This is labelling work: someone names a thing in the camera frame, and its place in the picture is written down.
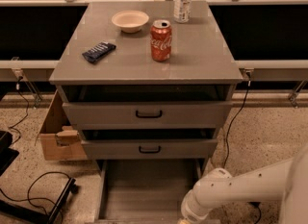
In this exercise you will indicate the grey middle drawer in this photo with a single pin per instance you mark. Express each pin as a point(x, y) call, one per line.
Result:
point(148, 144)

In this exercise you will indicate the dark blue snack packet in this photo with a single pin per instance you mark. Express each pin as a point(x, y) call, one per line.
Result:
point(99, 51)

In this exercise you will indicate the grey bottom drawer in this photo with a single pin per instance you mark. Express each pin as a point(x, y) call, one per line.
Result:
point(144, 191)

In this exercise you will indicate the black power adapter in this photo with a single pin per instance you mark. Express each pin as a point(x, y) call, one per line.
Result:
point(255, 204)

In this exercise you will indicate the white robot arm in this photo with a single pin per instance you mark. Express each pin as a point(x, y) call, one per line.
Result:
point(286, 182)

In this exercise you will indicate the beige paper bowl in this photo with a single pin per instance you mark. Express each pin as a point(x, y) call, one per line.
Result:
point(130, 21)

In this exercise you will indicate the brown cardboard box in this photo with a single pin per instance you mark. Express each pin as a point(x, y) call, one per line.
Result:
point(59, 141)

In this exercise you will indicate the grey top drawer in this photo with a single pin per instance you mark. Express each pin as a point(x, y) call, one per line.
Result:
point(102, 107)

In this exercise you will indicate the grey drawer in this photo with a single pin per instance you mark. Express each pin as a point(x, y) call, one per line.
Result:
point(148, 144)
point(144, 191)
point(102, 107)

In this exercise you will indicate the black stand base left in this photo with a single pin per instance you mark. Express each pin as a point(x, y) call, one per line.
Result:
point(38, 210)

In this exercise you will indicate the red cola can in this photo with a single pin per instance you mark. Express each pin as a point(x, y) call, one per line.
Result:
point(160, 40)

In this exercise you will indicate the grey drawer cabinet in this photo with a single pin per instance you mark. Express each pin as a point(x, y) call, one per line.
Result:
point(198, 56)

